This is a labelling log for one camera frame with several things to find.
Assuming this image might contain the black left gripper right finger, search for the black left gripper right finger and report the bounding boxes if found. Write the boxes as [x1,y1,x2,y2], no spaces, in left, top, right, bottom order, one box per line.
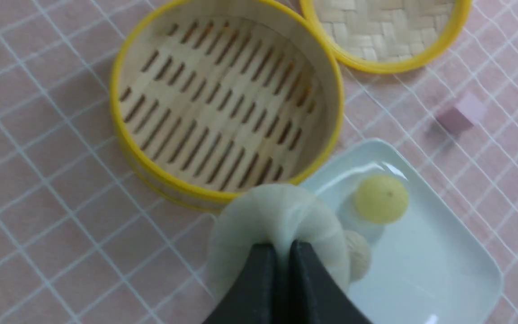
[287,240,371,324]

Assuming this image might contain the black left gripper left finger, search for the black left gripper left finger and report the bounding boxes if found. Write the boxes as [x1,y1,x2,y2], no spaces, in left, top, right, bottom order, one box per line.
[204,244,277,324]

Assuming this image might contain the white steamed bun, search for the white steamed bun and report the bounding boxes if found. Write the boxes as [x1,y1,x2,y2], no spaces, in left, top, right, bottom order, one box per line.
[207,183,351,301]
[344,230,372,282]

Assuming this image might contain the yellow steamed bun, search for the yellow steamed bun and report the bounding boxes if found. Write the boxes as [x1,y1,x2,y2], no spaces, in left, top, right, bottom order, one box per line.
[353,174,410,224]

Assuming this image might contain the white square plate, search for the white square plate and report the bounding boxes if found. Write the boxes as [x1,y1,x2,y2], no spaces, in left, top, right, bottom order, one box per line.
[301,139,503,324]

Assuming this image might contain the pink checkered tablecloth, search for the pink checkered tablecloth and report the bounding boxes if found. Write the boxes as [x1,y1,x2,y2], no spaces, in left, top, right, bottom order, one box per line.
[0,0,518,324]

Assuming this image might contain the yellow rimmed bamboo steamer basket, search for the yellow rimmed bamboo steamer basket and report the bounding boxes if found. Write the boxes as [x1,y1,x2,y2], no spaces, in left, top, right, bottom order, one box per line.
[110,0,344,212]

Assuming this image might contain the pink cube block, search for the pink cube block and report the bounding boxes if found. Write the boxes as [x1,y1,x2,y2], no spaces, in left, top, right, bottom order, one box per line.
[435,91,488,136]

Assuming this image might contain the yellow rimmed woven steamer lid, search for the yellow rimmed woven steamer lid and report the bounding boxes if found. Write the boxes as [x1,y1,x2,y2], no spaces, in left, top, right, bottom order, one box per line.
[300,0,472,74]

